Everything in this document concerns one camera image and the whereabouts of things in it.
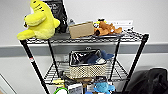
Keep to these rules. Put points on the pale woven basket dark spots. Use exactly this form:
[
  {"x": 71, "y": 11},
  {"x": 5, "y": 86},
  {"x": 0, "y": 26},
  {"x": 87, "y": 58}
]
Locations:
[{"x": 88, "y": 71}]

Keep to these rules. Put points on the black bag with grey print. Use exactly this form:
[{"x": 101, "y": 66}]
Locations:
[{"x": 80, "y": 58}]

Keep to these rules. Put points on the tan cardboard box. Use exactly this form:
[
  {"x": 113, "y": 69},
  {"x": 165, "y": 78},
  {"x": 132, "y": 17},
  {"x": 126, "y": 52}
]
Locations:
[{"x": 81, "y": 29}]

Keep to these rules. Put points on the dark blue plush toy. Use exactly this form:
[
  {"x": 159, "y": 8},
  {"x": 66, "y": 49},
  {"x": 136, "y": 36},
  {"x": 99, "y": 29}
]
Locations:
[{"x": 101, "y": 57}]

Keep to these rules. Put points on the orange plush toy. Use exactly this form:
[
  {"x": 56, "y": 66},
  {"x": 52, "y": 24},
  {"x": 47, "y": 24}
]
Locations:
[{"x": 106, "y": 28}]

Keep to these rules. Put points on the black bag with white print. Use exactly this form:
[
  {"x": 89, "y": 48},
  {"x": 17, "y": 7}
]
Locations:
[{"x": 60, "y": 11}]

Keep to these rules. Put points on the white picture box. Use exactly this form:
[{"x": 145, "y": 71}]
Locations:
[{"x": 75, "y": 89}]

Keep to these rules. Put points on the light blue plush toy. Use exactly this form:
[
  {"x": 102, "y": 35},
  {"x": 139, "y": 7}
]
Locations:
[{"x": 104, "y": 87}]

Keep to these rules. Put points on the flat white box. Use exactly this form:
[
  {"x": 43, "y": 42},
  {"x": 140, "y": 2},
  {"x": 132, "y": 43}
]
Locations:
[{"x": 125, "y": 24}]

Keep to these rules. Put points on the yellow green ball toy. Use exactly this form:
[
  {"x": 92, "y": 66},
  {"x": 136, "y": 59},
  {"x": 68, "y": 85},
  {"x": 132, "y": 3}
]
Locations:
[{"x": 61, "y": 89}]

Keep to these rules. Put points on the big yellow plush toy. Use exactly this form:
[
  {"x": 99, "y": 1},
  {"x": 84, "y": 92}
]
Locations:
[{"x": 40, "y": 21}]

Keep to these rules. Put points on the black office chair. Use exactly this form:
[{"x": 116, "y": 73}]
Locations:
[{"x": 150, "y": 81}]

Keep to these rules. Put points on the white wall outlet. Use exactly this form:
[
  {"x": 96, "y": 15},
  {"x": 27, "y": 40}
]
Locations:
[{"x": 88, "y": 48}]

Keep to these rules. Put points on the long grey wall band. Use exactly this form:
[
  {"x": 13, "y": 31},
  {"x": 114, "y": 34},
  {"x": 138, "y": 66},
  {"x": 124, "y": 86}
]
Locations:
[{"x": 13, "y": 50}]

